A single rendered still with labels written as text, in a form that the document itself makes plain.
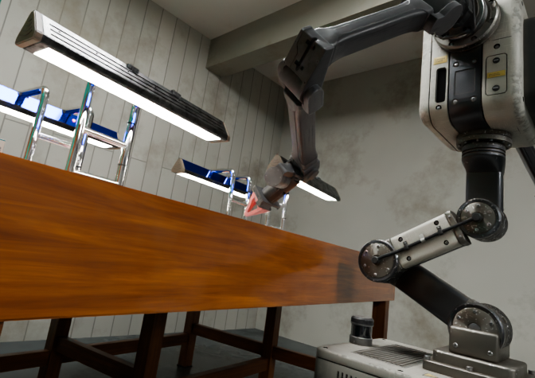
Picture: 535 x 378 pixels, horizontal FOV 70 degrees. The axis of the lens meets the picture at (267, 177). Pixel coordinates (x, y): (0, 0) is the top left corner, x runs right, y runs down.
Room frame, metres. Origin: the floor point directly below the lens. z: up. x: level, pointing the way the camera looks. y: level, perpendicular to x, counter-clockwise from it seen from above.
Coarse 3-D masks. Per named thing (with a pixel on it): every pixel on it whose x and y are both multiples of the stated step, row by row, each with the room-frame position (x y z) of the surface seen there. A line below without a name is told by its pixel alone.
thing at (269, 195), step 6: (258, 186) 1.14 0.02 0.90; (270, 186) 1.13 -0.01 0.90; (258, 192) 1.12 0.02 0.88; (264, 192) 1.14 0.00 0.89; (270, 192) 1.13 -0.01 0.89; (276, 192) 1.12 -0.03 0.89; (282, 192) 1.12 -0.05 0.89; (264, 198) 1.13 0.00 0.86; (270, 198) 1.13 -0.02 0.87; (276, 198) 1.14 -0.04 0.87; (270, 204) 1.14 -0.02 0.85; (276, 204) 1.18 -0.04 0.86
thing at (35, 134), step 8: (32, 88) 1.14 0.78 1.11; (40, 88) 1.11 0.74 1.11; (48, 88) 1.12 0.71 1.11; (24, 96) 1.19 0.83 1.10; (48, 96) 1.11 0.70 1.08; (40, 104) 1.10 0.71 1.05; (40, 112) 1.10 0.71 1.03; (64, 112) 1.31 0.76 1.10; (72, 112) 1.29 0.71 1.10; (40, 120) 1.11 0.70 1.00; (88, 120) 1.23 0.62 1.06; (32, 128) 1.10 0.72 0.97; (40, 128) 1.11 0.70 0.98; (32, 136) 1.10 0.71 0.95; (40, 136) 1.12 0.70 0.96; (48, 136) 1.14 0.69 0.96; (88, 136) 1.25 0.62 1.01; (32, 144) 1.11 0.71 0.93; (56, 144) 1.17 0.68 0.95; (64, 144) 1.18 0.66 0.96; (32, 152) 1.11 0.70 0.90; (80, 152) 1.23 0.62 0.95; (80, 160) 1.24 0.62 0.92; (80, 168) 1.25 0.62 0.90
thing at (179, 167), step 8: (184, 160) 1.83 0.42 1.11; (176, 168) 1.81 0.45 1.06; (184, 168) 1.80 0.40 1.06; (192, 168) 1.86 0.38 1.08; (200, 168) 1.92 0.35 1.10; (200, 176) 1.89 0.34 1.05; (208, 176) 1.95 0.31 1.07; (216, 176) 2.02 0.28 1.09; (224, 176) 2.09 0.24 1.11; (216, 184) 2.00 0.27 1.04; (224, 184) 2.05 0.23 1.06; (240, 184) 2.22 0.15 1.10; (240, 192) 2.18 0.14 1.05
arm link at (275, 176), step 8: (288, 160) 1.10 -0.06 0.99; (272, 168) 1.04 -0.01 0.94; (280, 168) 1.03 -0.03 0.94; (288, 168) 1.05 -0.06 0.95; (264, 176) 1.05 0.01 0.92; (272, 176) 1.04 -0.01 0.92; (280, 176) 1.03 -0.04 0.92; (288, 176) 1.06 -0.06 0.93; (296, 176) 1.07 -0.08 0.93; (304, 176) 1.08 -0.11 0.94; (312, 176) 1.08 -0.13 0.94; (272, 184) 1.04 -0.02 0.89; (280, 184) 1.04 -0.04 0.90; (288, 184) 1.08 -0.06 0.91
